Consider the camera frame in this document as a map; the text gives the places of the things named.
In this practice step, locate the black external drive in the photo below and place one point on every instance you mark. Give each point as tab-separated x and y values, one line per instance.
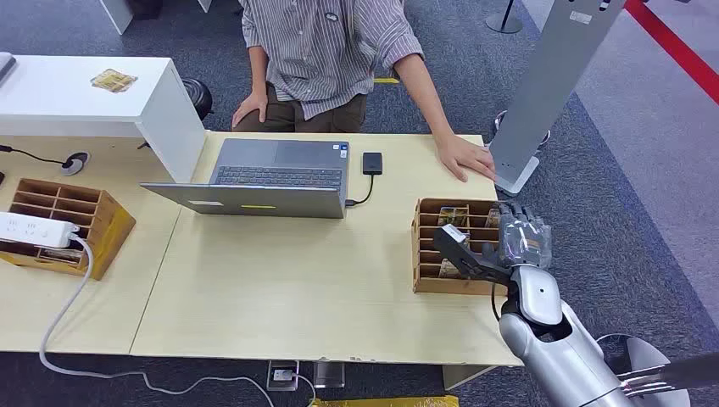
372	163

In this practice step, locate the clear acrylic block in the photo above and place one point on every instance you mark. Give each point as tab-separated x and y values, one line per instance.
328	374

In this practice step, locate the person's left forearm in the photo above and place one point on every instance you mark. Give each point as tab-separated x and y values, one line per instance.
424	92

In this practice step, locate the grey flat device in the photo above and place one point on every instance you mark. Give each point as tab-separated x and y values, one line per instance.
5	66

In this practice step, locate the patterned card in organizer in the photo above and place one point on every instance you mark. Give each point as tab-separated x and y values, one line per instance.
494	217
447	271
453	217

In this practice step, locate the silver upright panel stand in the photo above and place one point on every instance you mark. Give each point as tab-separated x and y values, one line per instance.
545	84

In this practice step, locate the round metal floor base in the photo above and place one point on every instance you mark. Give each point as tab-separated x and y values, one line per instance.
500	121

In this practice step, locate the person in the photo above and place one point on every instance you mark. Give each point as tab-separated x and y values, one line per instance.
326	50

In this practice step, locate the white table leg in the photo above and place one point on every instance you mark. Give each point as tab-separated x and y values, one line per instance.
466	375

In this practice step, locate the dark rod with chrome end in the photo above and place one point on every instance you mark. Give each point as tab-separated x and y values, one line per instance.
679	372

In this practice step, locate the grey open laptop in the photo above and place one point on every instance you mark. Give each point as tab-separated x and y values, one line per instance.
269	180

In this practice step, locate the person's left hand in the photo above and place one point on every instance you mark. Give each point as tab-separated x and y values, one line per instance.
465	156

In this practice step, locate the silver robot disc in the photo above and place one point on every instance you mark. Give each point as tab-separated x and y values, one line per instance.
646	351

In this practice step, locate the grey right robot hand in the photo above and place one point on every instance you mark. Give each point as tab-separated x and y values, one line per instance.
525	239

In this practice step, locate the floor power socket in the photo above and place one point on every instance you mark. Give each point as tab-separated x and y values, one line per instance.
282	375

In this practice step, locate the person's right hand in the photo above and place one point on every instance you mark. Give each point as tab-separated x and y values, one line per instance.
250	107

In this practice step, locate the wooden card organizer under strip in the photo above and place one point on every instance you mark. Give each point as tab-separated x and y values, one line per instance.
107	230

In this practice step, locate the stanchion pole with round base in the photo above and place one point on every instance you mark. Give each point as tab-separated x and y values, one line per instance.
504	23

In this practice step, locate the wooden card organizer with cards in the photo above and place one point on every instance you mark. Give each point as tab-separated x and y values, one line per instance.
427	253

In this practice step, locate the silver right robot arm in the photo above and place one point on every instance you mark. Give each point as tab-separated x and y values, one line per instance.
556	342

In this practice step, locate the white cabinet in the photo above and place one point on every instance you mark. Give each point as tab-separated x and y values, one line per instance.
117	12

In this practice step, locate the white box shelf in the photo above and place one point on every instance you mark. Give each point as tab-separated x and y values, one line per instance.
67	107

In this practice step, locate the white power strip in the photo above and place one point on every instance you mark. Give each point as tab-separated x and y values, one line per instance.
33	229

